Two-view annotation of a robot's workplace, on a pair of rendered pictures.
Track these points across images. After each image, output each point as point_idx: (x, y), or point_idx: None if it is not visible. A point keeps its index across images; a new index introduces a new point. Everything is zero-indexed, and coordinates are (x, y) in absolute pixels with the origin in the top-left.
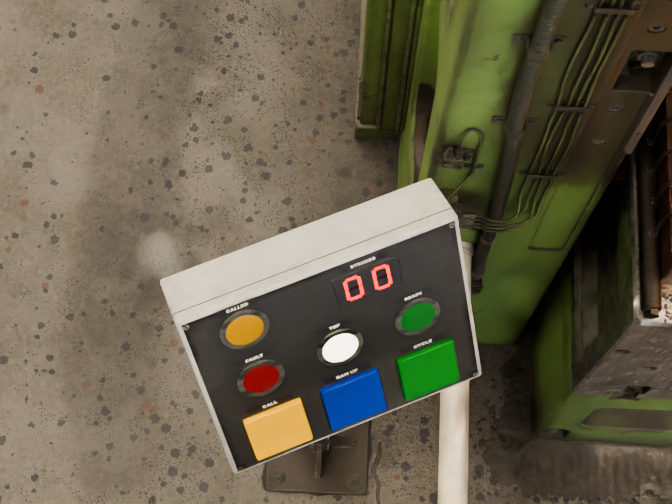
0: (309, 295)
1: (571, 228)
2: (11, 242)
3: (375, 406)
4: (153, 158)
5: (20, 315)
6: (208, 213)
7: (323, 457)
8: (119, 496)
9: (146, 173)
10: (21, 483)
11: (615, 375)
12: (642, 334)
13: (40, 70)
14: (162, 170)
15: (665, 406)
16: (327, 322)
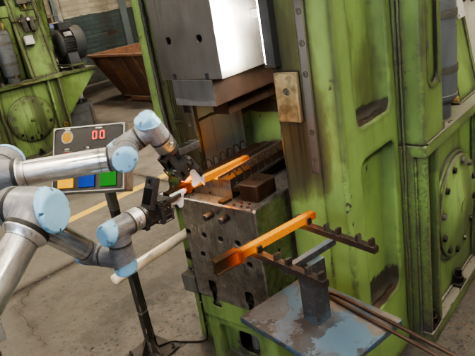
0: (84, 133)
1: None
2: (126, 281)
3: (90, 183)
4: (181, 275)
5: (111, 296)
6: (182, 289)
7: (148, 355)
8: (85, 343)
9: (175, 277)
10: (67, 330)
11: (198, 264)
12: (184, 209)
13: (173, 251)
14: (180, 277)
15: (233, 317)
16: (86, 145)
